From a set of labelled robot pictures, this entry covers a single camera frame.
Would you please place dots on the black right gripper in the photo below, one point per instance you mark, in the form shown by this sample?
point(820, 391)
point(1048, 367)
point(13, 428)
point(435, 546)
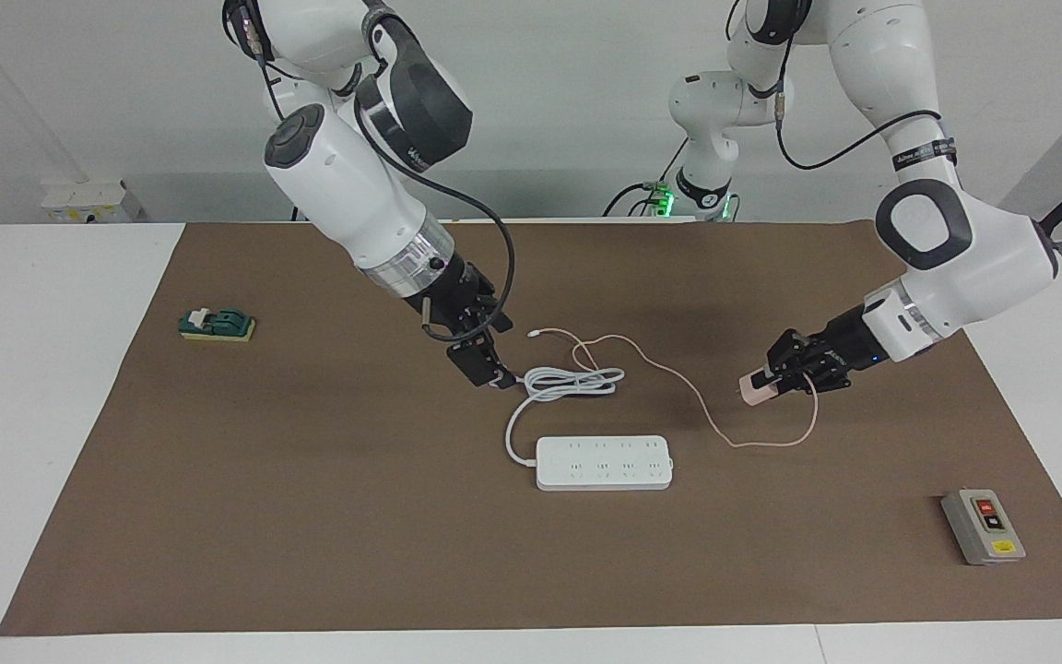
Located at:
point(453, 300)

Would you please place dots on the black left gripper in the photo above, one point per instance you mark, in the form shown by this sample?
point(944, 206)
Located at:
point(844, 355)

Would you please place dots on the pink charger adapter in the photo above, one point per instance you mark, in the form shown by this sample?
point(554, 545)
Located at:
point(755, 392)

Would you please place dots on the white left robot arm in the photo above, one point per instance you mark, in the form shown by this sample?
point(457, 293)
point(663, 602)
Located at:
point(1001, 267)

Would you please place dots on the white power strip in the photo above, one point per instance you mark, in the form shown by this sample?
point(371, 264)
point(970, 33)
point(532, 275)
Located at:
point(605, 466)

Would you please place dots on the brown table mat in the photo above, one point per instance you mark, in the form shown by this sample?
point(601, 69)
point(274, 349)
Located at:
point(310, 535)

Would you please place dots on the grey on-off switch box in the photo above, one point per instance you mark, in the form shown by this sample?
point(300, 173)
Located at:
point(983, 527)

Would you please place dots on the green knife switch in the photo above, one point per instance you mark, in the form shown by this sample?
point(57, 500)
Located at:
point(218, 326)

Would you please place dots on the white wall socket box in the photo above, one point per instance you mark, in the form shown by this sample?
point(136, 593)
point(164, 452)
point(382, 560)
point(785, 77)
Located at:
point(93, 201)

